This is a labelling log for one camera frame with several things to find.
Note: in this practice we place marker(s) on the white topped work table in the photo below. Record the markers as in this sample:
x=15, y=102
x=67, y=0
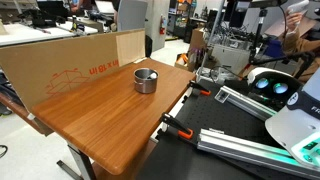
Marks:
x=23, y=33

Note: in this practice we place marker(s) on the grey equipment box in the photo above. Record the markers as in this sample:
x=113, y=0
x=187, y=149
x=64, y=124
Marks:
x=230, y=56

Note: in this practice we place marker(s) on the brown cardboard panel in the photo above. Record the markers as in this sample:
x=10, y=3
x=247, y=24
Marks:
x=50, y=60

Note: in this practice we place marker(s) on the black perforated breadboard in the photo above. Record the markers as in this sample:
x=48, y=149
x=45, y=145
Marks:
x=213, y=116

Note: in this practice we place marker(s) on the black camera stand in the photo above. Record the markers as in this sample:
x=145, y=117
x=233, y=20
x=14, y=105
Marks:
x=258, y=36

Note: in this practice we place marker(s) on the open box with orange contents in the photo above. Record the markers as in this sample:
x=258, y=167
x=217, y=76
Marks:
x=185, y=61

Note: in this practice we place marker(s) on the white VR headset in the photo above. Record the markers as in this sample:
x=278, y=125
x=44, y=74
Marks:
x=256, y=74

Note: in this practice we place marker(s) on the blue plastic bin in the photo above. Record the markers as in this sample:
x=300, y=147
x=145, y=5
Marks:
x=275, y=48

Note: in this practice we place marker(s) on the steel metal bowl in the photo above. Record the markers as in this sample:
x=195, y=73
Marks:
x=145, y=86

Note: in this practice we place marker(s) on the black stereo camera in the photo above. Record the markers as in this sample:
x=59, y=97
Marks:
x=263, y=3

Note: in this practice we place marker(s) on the long aluminium extrusion rail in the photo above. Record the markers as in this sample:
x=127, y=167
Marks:
x=233, y=146

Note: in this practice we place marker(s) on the forearm in brown sleeve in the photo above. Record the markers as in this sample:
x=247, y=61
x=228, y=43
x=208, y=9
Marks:
x=300, y=45

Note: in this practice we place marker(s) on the grey metal table frame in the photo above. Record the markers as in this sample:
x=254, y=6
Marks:
x=81, y=163

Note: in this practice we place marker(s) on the grey panel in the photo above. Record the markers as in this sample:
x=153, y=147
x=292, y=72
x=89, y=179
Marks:
x=131, y=15

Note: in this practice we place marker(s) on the slanted metal pole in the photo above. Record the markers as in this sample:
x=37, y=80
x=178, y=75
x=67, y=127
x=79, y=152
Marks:
x=210, y=40

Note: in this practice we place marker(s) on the person's hand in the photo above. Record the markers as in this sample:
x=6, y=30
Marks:
x=293, y=22

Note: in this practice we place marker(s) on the aluminium rail with end bracket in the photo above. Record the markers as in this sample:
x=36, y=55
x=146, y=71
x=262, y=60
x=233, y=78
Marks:
x=246, y=101

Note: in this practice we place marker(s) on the brown cardboard box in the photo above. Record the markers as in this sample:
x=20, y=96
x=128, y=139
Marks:
x=198, y=38

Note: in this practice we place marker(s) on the black orange spring clamp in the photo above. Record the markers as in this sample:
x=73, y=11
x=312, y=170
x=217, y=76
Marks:
x=200, y=87
x=173, y=121

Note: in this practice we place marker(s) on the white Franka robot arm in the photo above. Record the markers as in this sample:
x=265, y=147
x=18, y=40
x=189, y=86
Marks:
x=293, y=130

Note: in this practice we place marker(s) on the dark wooden side table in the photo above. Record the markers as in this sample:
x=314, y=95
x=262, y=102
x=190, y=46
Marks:
x=16, y=111

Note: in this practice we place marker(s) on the marker with white cap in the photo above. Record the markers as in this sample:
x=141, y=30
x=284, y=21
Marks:
x=153, y=76

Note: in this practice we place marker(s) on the white VR controller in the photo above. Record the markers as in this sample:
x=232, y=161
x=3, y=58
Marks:
x=298, y=6

